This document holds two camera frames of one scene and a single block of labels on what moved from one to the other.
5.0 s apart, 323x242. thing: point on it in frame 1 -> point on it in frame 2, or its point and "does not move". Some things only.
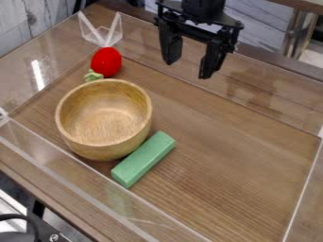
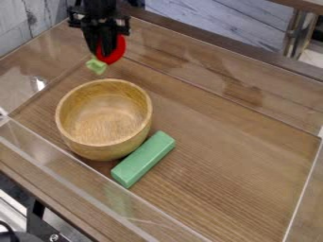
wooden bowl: (102, 118) does not move
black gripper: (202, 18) -> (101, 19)
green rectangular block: (142, 159) does not move
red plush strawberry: (105, 63) -> (117, 52)
